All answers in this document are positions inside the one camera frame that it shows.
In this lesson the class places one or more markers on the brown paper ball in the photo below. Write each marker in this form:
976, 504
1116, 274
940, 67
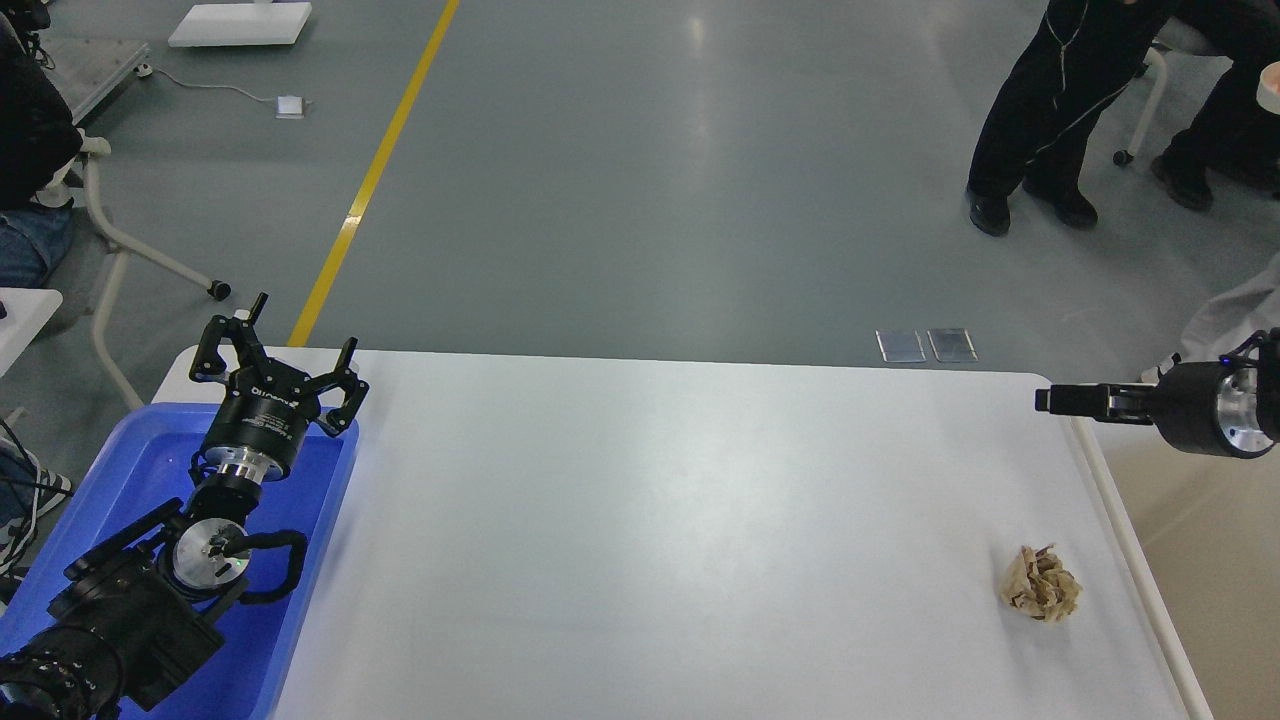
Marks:
1037, 585

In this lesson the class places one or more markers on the person in black trousers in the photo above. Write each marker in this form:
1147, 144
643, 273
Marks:
1082, 57

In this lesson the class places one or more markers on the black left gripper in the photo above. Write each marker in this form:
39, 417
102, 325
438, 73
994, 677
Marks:
264, 416

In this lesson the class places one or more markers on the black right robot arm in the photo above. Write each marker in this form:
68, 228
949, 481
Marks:
1259, 349

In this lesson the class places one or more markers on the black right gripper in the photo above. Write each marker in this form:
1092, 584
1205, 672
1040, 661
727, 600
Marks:
1216, 409

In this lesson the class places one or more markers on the white plastic bin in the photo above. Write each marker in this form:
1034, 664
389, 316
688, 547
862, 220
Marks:
1209, 528

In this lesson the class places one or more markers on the seated person in jeans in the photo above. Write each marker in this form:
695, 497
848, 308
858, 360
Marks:
38, 146

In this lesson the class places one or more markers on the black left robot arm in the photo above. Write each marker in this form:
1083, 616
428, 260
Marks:
183, 567

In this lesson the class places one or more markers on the right metal floor plate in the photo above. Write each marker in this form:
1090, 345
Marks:
952, 345

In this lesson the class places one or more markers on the white foam board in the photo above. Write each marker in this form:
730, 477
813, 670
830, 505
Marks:
241, 24

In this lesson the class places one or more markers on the white rolling chair left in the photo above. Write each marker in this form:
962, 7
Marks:
90, 276

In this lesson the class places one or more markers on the grey metal platform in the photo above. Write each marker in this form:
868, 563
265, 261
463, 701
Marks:
86, 70

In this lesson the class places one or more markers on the left metal floor plate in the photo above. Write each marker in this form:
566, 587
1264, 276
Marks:
900, 347

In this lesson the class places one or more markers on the small white floor box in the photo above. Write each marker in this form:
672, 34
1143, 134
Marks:
290, 107

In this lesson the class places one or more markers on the metal floor plate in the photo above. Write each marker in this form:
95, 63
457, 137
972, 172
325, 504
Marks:
900, 347
952, 345

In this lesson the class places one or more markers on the person in white suit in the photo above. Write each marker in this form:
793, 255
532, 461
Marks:
1227, 319

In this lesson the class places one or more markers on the white side table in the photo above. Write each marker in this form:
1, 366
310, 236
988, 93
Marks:
26, 312

